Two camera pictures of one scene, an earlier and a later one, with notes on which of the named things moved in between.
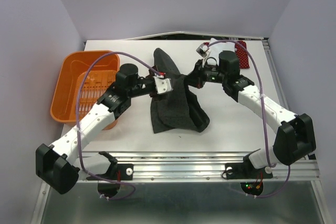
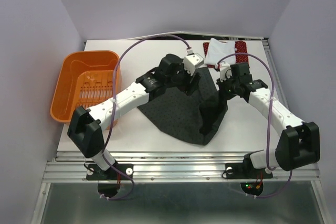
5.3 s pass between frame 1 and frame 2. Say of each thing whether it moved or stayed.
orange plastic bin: stayed
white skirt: stayed
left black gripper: moved
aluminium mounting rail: stayed
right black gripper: moved
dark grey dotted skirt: moved
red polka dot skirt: stayed
